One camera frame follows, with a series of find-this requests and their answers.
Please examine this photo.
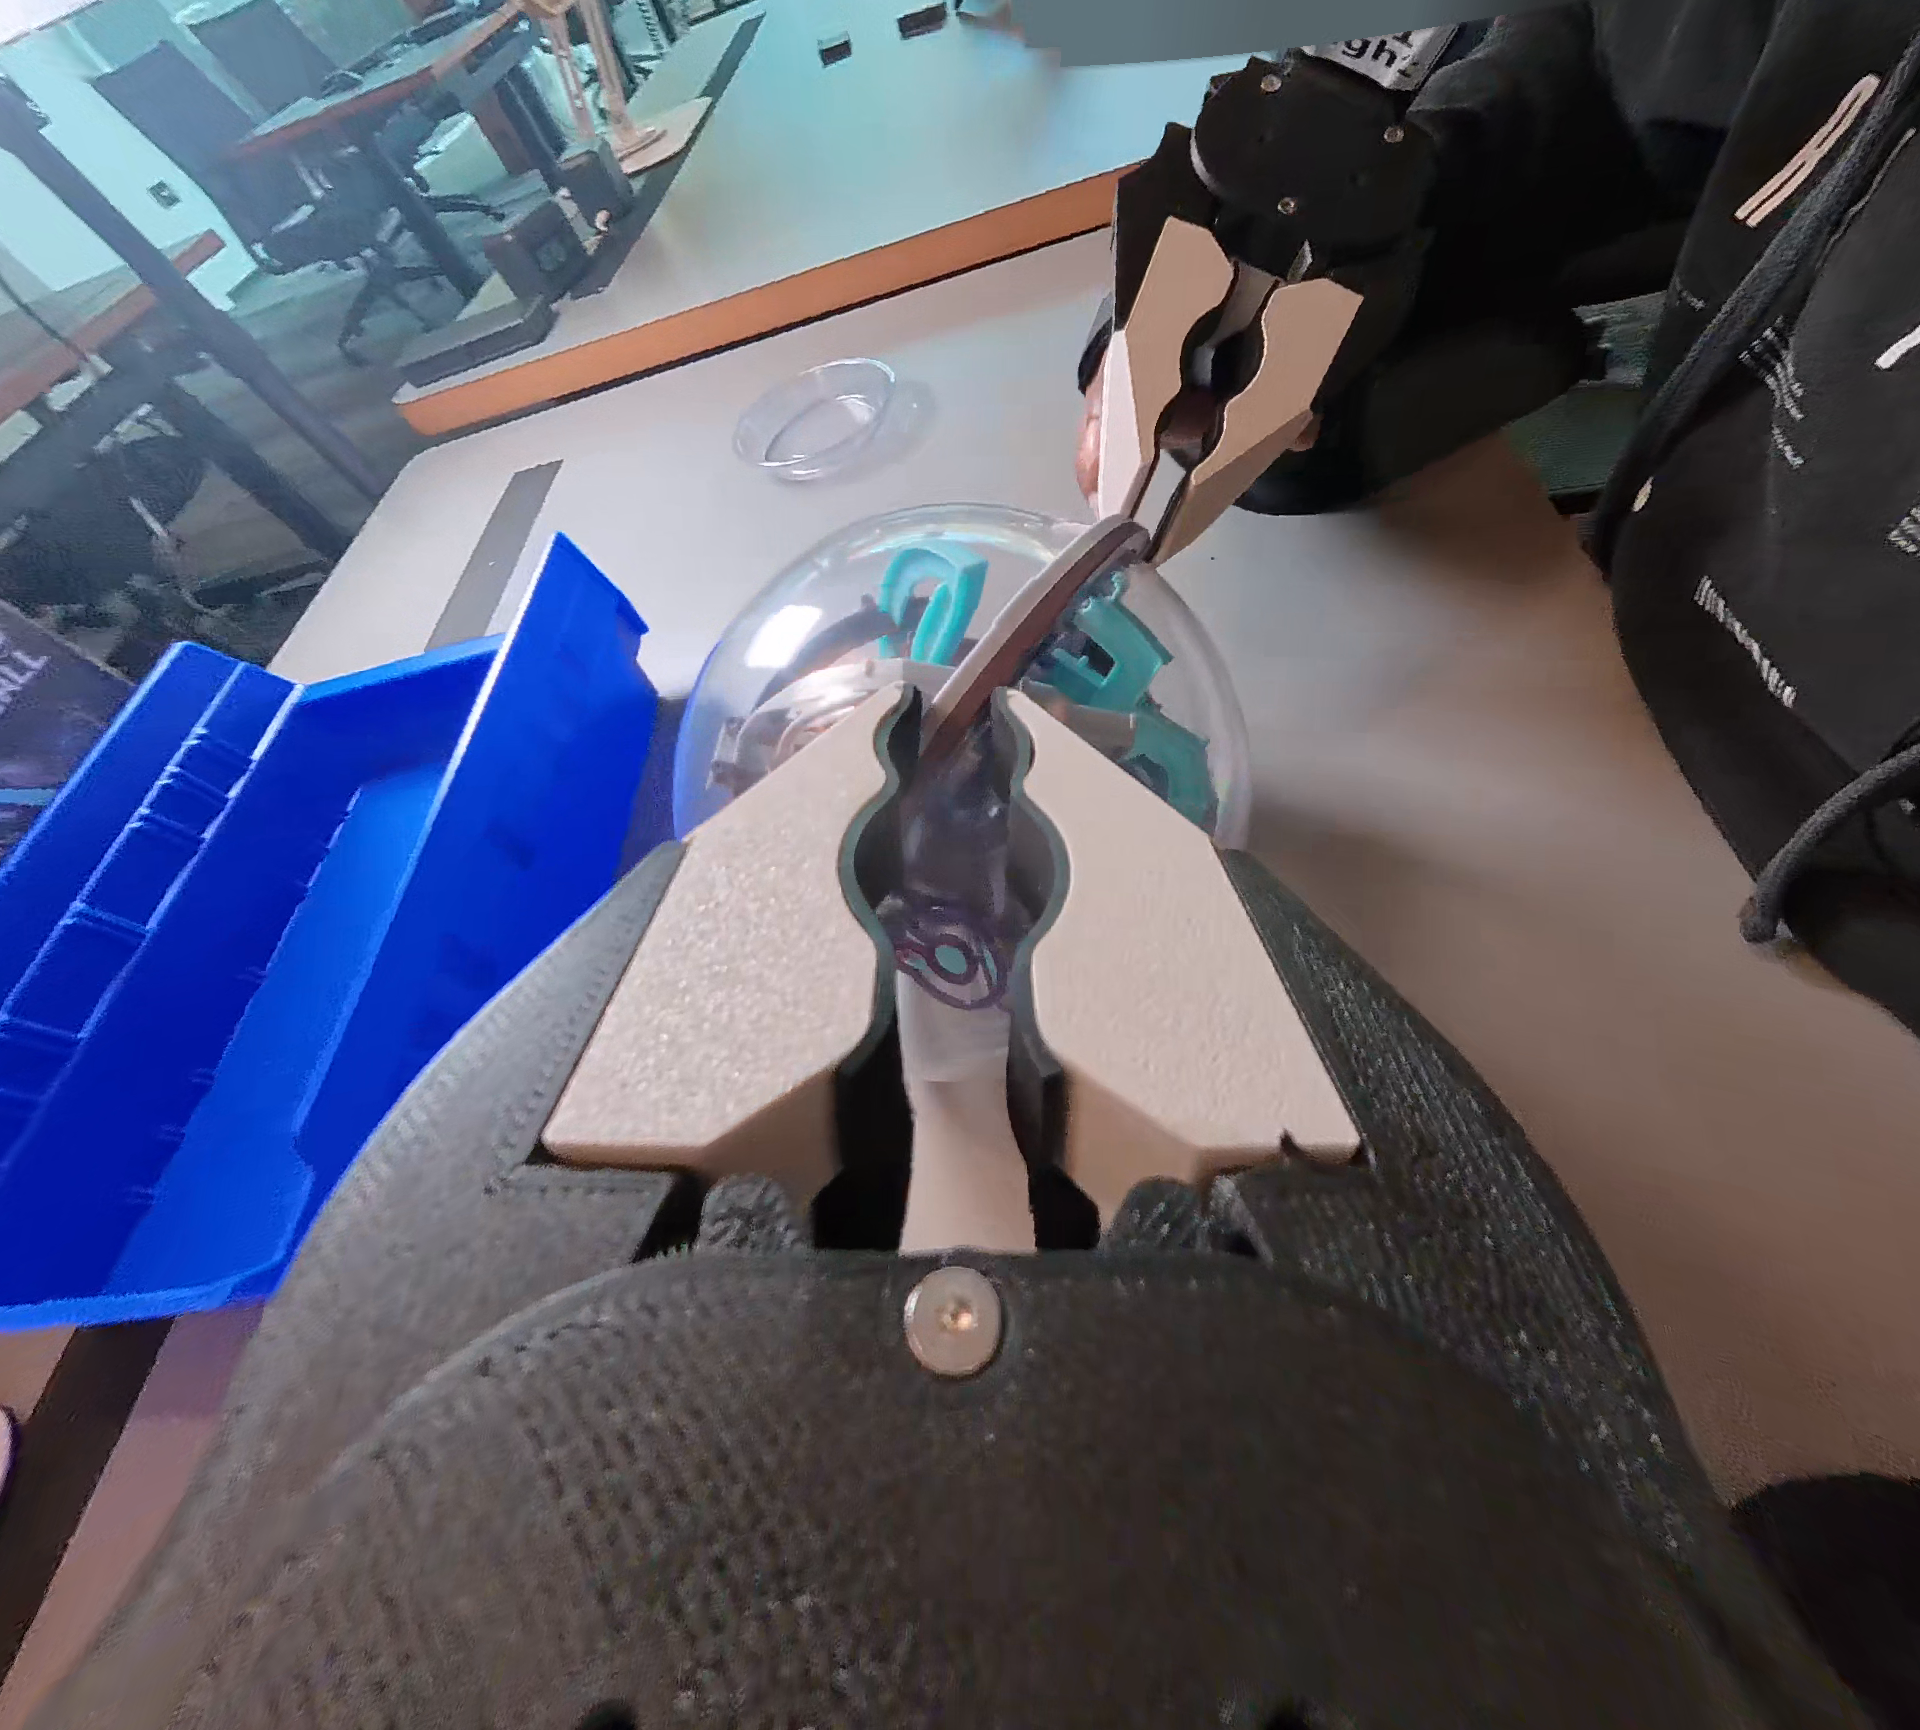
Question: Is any clear plastic dish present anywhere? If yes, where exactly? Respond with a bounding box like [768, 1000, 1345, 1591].
[734, 361, 902, 477]

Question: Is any blue plastic bin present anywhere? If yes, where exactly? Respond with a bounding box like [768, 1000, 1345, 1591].
[0, 530, 662, 1327]

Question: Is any wooden stand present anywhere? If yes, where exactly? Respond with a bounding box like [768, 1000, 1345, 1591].
[526, 0, 697, 186]

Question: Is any dark blue box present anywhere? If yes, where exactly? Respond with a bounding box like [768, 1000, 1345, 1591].
[0, 597, 137, 861]

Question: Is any clear plastic maze ball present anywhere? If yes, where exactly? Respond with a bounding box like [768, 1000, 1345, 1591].
[676, 495, 1256, 1130]

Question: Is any black printed hoodie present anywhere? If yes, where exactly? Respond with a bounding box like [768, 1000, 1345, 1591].
[1590, 0, 1920, 1028]

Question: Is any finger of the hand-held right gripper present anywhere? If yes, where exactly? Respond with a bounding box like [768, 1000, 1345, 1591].
[1076, 216, 1238, 533]
[1142, 268, 1380, 568]

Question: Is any dark tape strip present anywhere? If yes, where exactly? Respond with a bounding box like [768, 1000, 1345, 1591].
[431, 463, 566, 651]

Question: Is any person's right forearm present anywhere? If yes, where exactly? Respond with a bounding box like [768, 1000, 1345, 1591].
[1246, 7, 1772, 518]

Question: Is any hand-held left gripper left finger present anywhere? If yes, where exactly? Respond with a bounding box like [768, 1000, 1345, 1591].
[541, 690, 917, 1251]

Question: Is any black power strip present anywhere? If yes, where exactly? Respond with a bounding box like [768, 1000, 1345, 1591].
[400, 291, 602, 388]

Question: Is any black box device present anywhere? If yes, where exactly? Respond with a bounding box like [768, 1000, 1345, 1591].
[482, 195, 618, 307]

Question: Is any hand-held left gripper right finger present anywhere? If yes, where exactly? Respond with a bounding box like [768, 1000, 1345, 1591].
[1006, 690, 1366, 1246]

